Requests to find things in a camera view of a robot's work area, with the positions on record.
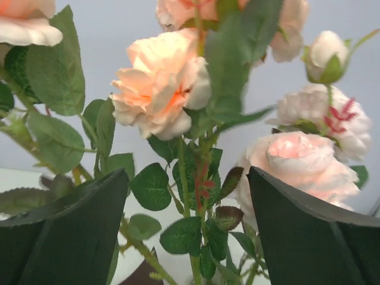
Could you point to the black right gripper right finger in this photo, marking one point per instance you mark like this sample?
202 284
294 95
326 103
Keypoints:
309 241

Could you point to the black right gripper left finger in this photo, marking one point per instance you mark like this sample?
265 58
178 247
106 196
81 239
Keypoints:
69 241

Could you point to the pale pink flower stem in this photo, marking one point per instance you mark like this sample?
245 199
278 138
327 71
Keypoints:
321 128

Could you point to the tall peach rose stem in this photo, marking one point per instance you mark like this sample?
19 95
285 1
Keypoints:
166 94

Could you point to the red wrapping paper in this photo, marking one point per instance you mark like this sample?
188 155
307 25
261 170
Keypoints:
132 268

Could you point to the beige faceted vase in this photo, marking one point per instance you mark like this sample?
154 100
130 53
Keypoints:
223 275

